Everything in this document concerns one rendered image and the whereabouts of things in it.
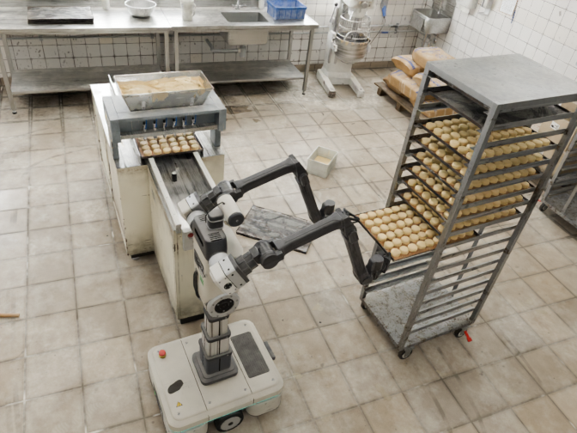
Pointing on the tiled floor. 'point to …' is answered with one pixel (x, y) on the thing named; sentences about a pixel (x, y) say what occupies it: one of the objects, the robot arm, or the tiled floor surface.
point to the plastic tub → (321, 161)
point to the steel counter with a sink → (231, 34)
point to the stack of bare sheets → (271, 225)
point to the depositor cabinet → (139, 178)
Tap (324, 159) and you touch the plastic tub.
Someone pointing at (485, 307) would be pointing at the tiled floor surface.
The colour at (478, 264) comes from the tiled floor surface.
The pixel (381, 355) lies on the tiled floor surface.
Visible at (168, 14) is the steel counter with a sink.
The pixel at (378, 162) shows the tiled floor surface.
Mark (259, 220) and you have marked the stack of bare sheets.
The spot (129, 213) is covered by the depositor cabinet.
